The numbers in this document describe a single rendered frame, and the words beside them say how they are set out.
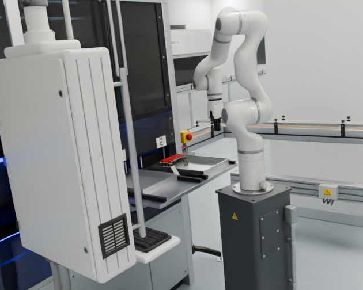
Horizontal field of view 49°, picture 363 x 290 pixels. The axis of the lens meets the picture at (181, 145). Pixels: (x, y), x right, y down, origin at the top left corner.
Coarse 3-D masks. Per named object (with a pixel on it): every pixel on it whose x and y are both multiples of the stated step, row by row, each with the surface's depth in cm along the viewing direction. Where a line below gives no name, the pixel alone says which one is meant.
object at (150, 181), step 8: (128, 168) 225; (128, 176) 221; (144, 176) 218; (152, 176) 216; (160, 176) 212; (168, 176) 209; (176, 176) 205; (128, 184) 207; (144, 184) 204; (152, 184) 203; (160, 184) 195; (168, 184) 200; (144, 192) 186; (152, 192) 191
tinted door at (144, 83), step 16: (112, 16) 201; (128, 16) 209; (144, 16) 219; (128, 32) 210; (144, 32) 220; (128, 48) 211; (144, 48) 220; (112, 64) 202; (128, 64) 211; (144, 64) 221; (160, 64) 232; (128, 80) 212; (144, 80) 222; (160, 80) 233; (144, 96) 222; (160, 96) 234; (144, 112) 223
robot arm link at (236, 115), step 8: (232, 104) 175; (240, 104) 174; (248, 104) 175; (224, 112) 176; (232, 112) 173; (240, 112) 173; (248, 112) 174; (256, 112) 175; (224, 120) 177; (232, 120) 173; (240, 120) 173; (248, 120) 175; (256, 120) 177; (232, 128) 176; (240, 128) 174; (240, 136) 178; (248, 136) 176; (256, 136) 180; (240, 144) 180; (248, 144) 178; (256, 144) 178; (240, 152) 182; (248, 152) 179; (256, 152) 179
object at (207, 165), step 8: (192, 160) 240; (200, 160) 237; (208, 160) 234; (216, 160) 230; (224, 160) 227; (160, 168) 223; (168, 168) 219; (176, 168) 215; (184, 168) 226; (192, 168) 224; (200, 168) 223; (208, 168) 221; (216, 168) 215
